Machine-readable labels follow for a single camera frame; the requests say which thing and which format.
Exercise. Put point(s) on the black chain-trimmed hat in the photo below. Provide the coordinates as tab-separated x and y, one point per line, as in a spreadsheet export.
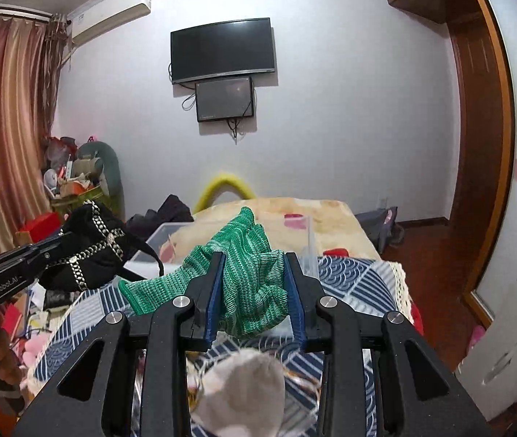
93	249

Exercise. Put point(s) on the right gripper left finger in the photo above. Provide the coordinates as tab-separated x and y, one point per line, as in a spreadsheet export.
205	294

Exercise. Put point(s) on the dark clothes pile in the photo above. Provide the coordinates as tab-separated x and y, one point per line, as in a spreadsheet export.
172	210

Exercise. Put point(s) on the white plastic stool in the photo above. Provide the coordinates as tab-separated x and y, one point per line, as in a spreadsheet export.
489	371

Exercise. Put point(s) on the small wall monitor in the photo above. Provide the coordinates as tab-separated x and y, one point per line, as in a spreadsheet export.
224	99

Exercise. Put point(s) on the blue white patterned tablecloth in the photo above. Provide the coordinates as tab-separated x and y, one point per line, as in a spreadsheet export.
370	286

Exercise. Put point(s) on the green knitted cloth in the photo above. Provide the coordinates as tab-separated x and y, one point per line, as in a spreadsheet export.
253	299

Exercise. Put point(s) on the white fabric pouch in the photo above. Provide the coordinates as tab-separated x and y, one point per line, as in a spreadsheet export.
242	395

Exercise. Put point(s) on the beige floral blanket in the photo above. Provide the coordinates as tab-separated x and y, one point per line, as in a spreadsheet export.
335	225

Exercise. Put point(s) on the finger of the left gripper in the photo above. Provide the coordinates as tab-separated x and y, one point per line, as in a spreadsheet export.
35	261

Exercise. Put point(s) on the striped pink gold curtain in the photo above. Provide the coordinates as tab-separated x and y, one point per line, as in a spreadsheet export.
30	59

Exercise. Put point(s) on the large wall television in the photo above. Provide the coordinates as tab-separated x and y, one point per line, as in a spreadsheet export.
222	49

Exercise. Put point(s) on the green cardboard box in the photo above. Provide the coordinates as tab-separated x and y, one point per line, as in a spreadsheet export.
66	205

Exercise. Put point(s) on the white air conditioner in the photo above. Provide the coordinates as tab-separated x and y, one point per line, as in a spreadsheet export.
98	18

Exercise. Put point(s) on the clear plastic storage box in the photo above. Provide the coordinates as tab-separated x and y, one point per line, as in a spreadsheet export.
240	245

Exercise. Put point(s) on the red box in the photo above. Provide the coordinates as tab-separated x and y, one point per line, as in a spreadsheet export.
38	229

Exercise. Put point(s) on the grey green cushion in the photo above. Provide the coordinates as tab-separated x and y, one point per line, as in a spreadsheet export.
102	162

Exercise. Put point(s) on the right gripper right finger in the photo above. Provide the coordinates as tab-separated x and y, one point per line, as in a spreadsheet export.
303	294

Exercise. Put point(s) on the yellow curved chair back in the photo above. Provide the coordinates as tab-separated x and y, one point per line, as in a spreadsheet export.
223	182

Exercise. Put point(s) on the brown wooden door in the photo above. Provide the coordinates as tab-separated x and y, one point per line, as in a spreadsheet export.
487	123

